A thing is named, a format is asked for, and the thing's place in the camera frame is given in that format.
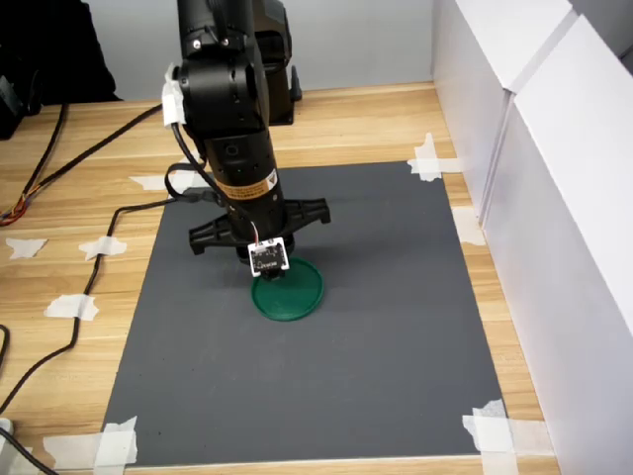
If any round green lid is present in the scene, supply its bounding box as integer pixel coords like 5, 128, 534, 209
250, 254, 326, 323

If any white tape piece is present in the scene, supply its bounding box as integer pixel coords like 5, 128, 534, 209
42, 415, 139, 471
44, 293, 100, 322
4, 237, 49, 261
451, 206, 489, 247
78, 236, 129, 262
407, 132, 469, 183
461, 399, 556, 475
129, 172, 212, 194

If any dark grey mat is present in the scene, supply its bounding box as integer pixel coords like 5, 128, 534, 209
101, 160, 510, 467

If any black box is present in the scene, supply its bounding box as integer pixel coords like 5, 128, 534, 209
0, 73, 24, 141

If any white partition panel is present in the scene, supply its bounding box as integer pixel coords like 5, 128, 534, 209
482, 14, 633, 475
432, 0, 580, 227

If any small white camera box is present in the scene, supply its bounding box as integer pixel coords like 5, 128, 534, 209
246, 236, 291, 276

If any white cable tape wrap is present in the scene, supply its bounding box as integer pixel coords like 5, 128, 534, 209
161, 62, 188, 129

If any black base power cable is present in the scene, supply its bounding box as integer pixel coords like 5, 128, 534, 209
27, 102, 165, 200

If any black camera cable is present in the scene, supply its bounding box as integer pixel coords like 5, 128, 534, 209
0, 118, 263, 415

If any multicoloured wire bundle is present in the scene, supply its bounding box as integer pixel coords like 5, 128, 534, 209
0, 102, 69, 227

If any thin black cable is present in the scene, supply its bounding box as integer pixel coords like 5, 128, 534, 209
0, 426, 61, 475

